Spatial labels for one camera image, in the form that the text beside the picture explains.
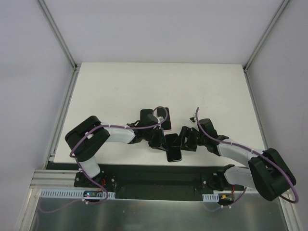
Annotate black phone case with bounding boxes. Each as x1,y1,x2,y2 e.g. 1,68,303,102
164,133,183,163
140,109,153,120

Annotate left aluminium frame post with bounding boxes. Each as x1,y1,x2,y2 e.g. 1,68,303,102
36,0,78,70

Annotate blue phone black screen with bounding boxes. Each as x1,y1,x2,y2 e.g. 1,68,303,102
157,107,172,130

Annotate right white cable duct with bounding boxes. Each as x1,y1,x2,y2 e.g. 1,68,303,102
202,193,219,203

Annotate white cable duct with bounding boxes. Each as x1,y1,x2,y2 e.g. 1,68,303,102
202,193,219,203
40,189,116,200

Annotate right aluminium frame post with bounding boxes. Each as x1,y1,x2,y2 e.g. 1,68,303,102
243,0,292,73

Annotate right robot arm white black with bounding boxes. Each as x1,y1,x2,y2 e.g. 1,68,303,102
168,118,299,204

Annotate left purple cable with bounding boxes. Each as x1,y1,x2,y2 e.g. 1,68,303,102
38,106,169,214

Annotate purple cable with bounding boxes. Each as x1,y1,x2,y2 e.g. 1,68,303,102
195,107,299,212
38,106,169,214

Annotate left white cable duct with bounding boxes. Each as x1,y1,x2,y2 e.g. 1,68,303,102
40,189,116,200

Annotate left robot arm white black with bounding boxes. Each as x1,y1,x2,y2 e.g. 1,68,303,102
65,114,168,187

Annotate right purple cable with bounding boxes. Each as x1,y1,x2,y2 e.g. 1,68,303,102
195,107,299,212

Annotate aluminium frame post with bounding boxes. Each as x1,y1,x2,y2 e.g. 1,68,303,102
36,0,78,70
243,0,292,73

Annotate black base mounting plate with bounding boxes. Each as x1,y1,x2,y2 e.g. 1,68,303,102
45,162,244,200

